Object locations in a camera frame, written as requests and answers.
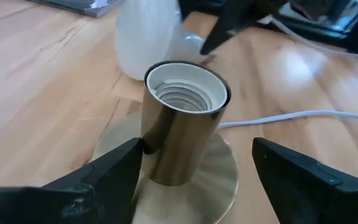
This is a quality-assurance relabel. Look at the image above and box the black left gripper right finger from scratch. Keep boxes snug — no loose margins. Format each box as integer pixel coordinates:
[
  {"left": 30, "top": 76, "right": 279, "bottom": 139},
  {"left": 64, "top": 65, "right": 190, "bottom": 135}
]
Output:
[{"left": 252, "top": 137, "right": 358, "bottom": 224}]

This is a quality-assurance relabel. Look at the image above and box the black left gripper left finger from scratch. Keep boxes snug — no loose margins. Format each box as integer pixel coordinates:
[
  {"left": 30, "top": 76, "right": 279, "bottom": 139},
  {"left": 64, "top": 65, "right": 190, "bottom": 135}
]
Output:
[{"left": 0, "top": 138, "right": 144, "bottom": 224}]

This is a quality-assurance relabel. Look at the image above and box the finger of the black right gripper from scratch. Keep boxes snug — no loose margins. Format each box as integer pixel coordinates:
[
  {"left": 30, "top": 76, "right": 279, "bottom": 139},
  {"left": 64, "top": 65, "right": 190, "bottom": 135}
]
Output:
[{"left": 200, "top": 0, "right": 289, "bottom": 56}]

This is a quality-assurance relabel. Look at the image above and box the white flood light bulb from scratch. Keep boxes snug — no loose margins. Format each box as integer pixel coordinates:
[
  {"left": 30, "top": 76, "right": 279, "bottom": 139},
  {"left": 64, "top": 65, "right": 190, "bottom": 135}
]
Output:
[{"left": 114, "top": 0, "right": 213, "bottom": 82}]

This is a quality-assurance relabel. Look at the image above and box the brass lamp base socket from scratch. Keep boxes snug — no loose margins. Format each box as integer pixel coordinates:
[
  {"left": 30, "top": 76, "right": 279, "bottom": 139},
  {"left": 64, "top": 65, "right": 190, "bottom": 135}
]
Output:
[{"left": 92, "top": 60, "right": 239, "bottom": 224}]

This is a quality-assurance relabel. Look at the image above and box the waterfall cover book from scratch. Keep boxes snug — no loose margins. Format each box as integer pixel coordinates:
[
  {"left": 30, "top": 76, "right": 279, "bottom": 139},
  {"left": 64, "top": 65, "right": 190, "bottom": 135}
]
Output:
[{"left": 29, "top": 0, "right": 124, "bottom": 19}]

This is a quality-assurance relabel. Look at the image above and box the white lamp power cord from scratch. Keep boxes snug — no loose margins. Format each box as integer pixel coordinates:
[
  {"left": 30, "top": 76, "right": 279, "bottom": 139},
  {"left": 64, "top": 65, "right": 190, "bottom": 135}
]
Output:
[{"left": 218, "top": 17, "right": 358, "bottom": 130}]

